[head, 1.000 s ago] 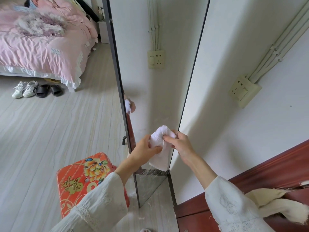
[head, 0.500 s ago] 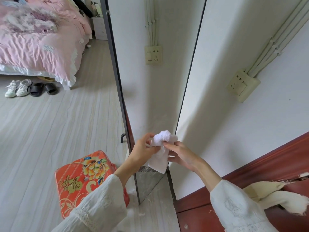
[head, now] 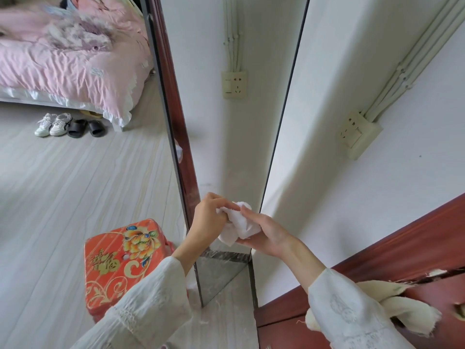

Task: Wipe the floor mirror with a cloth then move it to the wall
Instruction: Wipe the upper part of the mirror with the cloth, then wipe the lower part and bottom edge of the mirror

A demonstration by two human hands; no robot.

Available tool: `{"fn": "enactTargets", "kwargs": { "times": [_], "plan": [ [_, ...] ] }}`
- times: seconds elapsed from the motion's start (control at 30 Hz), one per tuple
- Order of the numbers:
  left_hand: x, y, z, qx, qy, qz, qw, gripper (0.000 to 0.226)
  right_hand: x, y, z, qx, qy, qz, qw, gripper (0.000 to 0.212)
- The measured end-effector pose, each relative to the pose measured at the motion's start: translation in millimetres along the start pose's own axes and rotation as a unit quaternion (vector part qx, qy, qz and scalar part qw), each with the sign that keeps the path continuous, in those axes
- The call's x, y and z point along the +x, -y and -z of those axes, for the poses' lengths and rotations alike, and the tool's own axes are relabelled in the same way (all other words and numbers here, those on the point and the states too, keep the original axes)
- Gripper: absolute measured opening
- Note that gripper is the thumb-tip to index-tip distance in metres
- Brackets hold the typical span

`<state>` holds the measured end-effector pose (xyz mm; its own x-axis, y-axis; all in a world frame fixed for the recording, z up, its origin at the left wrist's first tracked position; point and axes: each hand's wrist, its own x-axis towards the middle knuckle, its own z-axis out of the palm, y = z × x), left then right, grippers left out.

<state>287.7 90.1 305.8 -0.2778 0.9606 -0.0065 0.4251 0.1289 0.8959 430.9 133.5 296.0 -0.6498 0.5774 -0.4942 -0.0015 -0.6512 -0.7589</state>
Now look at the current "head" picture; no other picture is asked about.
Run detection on white wall cable conduits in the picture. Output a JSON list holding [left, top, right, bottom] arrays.
[[363, 0, 465, 122]]

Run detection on cream torn rag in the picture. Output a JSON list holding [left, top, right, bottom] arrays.
[[305, 279, 443, 338]]

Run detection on person's left hand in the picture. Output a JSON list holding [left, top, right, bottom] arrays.
[[186, 192, 240, 251]]

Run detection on purple white fuzzy garment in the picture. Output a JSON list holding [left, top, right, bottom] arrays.
[[45, 14, 113, 51]]

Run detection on beige wall socket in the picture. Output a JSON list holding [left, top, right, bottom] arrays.
[[338, 111, 383, 160]]

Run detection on pink padded jacket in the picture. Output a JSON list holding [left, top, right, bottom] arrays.
[[78, 0, 146, 33]]

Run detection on person's left forearm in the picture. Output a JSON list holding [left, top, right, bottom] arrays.
[[71, 238, 204, 349]]

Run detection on white wiping cloth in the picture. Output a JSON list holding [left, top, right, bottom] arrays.
[[216, 201, 262, 248]]

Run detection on black-framed mirror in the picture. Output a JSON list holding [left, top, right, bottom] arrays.
[[139, 0, 311, 309]]

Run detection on person's right forearm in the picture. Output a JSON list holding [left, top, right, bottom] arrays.
[[281, 236, 417, 349]]

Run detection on dark marble skirting board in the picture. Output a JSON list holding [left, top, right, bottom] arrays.
[[248, 259, 259, 309]]

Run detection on black slipper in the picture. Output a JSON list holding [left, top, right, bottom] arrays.
[[67, 119, 89, 139], [88, 119, 107, 138]]

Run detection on person's right hand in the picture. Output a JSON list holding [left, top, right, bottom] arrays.
[[236, 206, 295, 258]]

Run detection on red floral plastic stool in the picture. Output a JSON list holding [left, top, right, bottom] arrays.
[[84, 218, 175, 324]]

